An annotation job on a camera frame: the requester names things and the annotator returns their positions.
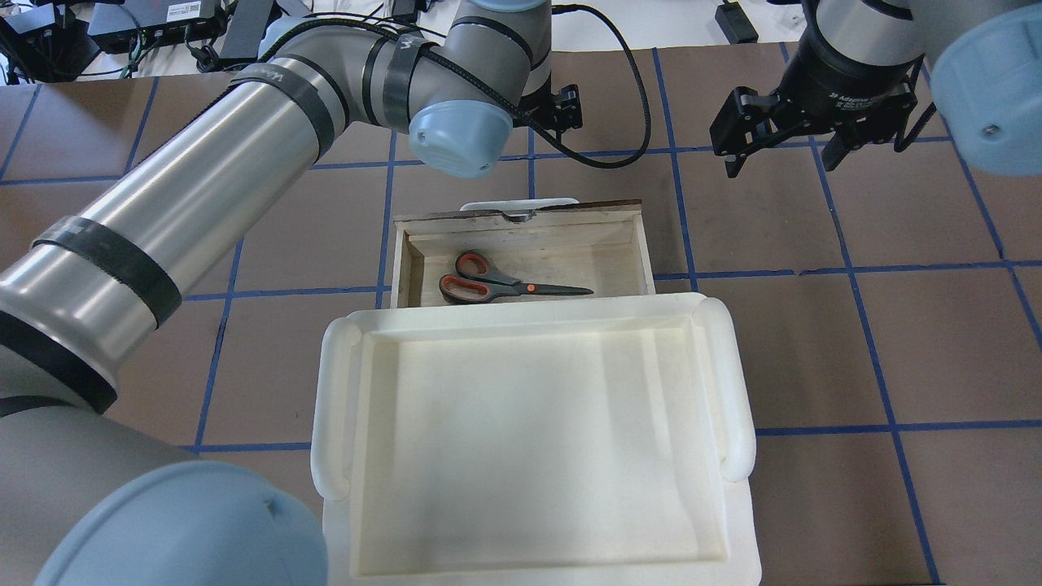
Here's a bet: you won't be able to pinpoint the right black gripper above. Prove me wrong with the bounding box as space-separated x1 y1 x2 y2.
708 36 917 179

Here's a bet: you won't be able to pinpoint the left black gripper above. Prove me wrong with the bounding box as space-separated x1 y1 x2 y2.
518 83 584 136

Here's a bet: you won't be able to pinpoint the orange grey scissors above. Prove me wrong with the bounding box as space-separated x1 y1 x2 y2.
438 250 594 304

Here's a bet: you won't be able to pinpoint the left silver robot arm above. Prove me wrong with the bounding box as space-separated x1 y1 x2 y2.
1 1 551 585

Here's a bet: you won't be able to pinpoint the wooden drawer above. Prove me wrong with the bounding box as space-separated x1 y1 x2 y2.
387 200 655 308

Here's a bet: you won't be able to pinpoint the black power brick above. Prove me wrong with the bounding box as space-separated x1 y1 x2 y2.
714 1 759 45

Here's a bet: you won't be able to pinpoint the white plastic tray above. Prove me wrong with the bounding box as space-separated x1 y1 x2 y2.
311 293 763 586

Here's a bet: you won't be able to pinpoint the white drawer handle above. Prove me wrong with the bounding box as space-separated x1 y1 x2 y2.
458 197 580 216

